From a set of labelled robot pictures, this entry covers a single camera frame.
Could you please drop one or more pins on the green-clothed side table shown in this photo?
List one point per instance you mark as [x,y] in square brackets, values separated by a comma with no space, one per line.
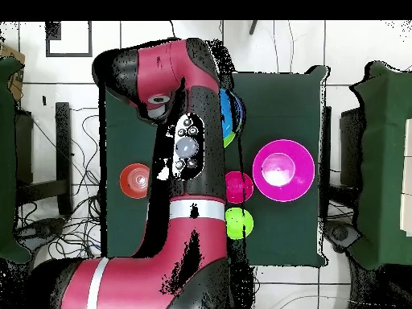
[6,161]
[386,161]

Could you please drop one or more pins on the small green plastic bowl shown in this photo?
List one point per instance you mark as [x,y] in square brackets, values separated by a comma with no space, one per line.
[238,223]

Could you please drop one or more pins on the black metal stand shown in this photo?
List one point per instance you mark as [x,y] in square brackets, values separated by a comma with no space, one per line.
[326,145]
[62,145]

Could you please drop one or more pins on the purple plastic bowl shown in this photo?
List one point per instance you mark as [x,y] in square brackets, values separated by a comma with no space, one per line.
[242,112]

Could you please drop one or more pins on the orange plastic bowl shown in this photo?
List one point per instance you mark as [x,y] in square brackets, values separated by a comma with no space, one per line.
[128,180]

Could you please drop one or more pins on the small red plastic bowl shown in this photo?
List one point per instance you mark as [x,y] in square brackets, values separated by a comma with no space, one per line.
[236,188]

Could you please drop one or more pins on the short black rod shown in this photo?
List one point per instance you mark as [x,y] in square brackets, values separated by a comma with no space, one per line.
[253,27]

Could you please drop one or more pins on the black square floor frame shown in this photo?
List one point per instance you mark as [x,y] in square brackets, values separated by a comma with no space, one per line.
[69,55]

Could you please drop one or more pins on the dark green table cloth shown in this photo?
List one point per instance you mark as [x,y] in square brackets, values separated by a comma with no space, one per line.
[283,106]

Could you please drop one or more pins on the black box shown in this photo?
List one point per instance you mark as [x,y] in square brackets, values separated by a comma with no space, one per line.
[351,145]

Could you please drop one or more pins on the black pedestal leg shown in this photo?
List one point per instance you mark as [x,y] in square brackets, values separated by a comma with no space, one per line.
[341,233]
[45,230]

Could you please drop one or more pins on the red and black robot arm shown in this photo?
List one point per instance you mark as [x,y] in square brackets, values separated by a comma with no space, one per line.
[161,64]

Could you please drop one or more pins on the large pink plastic bowl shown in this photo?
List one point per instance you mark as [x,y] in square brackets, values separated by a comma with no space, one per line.
[299,161]

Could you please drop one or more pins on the large green plastic bowl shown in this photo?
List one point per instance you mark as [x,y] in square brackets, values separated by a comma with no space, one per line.
[229,139]

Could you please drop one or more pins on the blue plastic bowl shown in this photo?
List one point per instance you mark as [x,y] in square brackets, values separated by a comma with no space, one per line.
[227,112]

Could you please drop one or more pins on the cardboard box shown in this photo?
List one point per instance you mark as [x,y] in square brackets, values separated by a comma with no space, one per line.
[17,87]

